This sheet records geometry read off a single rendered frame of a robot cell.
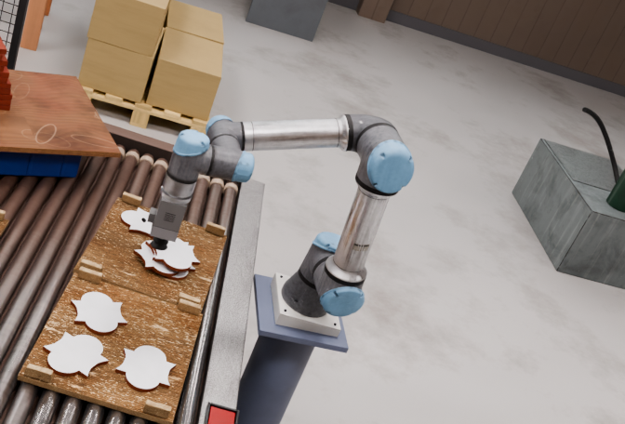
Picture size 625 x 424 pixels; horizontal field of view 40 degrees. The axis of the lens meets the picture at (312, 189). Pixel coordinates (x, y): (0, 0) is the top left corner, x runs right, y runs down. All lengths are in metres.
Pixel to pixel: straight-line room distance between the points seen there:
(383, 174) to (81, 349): 0.82
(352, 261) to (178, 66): 3.00
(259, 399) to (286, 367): 0.15
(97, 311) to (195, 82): 3.07
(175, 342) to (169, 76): 3.09
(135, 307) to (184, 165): 0.44
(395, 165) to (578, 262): 3.66
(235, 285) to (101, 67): 2.83
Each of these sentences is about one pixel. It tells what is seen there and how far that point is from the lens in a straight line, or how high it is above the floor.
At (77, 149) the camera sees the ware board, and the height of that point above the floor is 1.04.
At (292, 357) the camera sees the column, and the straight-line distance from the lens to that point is 2.57.
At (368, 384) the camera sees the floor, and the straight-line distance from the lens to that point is 3.89.
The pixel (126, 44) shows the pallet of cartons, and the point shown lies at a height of 0.47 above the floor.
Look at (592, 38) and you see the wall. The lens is 10.21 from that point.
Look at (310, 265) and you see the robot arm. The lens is 2.42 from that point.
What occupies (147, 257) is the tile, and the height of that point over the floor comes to 0.96.
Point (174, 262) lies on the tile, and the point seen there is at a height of 0.98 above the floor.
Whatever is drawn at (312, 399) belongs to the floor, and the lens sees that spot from 3.67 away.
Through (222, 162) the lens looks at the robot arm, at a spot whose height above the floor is 1.40.
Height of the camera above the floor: 2.31
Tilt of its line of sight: 26 degrees down
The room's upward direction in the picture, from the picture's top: 22 degrees clockwise
